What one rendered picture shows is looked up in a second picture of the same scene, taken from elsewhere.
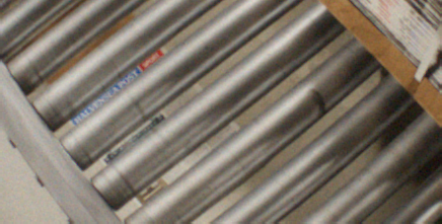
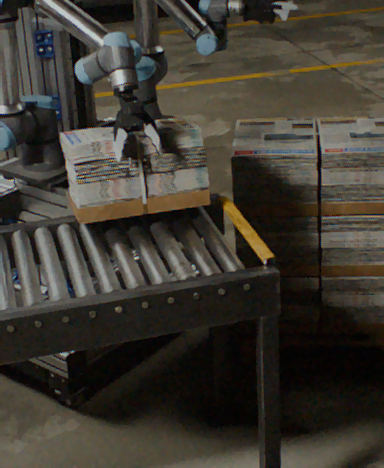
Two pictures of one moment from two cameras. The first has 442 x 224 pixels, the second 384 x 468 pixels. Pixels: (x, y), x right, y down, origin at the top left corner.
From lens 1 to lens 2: 2.05 m
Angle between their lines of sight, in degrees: 58
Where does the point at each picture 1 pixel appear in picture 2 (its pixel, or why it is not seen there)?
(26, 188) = not seen: outside the picture
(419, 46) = (136, 191)
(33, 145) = (77, 303)
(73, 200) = (113, 297)
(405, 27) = (127, 190)
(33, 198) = not seen: outside the picture
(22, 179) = not seen: outside the picture
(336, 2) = (99, 212)
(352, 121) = (140, 237)
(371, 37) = (119, 209)
